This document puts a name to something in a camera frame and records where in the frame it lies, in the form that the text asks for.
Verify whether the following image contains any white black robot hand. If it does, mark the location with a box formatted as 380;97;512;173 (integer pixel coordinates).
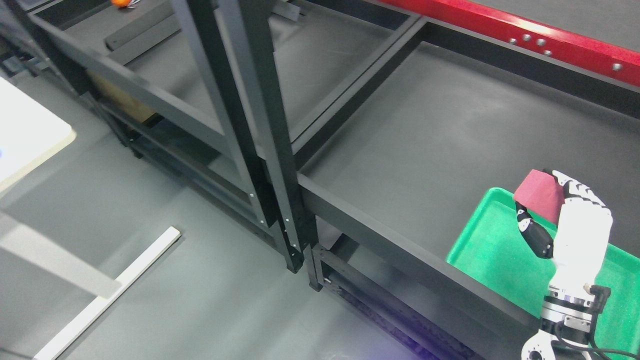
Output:
514;170;613;296

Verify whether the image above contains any pink red block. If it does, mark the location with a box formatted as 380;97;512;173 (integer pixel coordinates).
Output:
513;169;565;225

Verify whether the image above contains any green plastic tray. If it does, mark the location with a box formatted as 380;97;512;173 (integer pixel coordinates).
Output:
446;187;640;354

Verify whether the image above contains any dark metal shelf middle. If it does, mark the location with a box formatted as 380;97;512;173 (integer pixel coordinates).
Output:
217;0;639;360

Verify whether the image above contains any dark metal shelf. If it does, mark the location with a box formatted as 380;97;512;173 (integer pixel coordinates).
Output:
217;0;639;360
1;0;304;273

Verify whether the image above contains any dark metal shelf left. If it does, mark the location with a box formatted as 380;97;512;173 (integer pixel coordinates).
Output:
1;0;304;273

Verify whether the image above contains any red metal beam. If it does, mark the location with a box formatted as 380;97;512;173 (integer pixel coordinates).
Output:
385;0;640;87

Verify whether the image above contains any brown cardboard box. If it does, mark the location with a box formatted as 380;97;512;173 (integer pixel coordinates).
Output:
86;70;157;123

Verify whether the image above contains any small orange object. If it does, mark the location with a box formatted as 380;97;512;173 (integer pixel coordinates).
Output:
110;0;140;9

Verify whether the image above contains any white desk with T-leg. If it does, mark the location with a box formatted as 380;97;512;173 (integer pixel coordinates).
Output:
0;75;181;360

